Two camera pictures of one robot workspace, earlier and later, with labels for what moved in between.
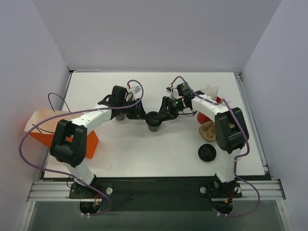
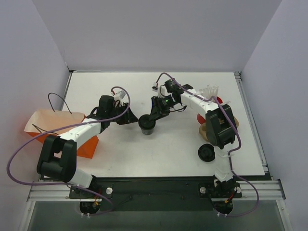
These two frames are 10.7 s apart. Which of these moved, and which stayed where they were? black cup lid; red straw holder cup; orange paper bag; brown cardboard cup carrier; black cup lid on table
Moved: black cup lid
Stayed: red straw holder cup; orange paper bag; black cup lid on table; brown cardboard cup carrier
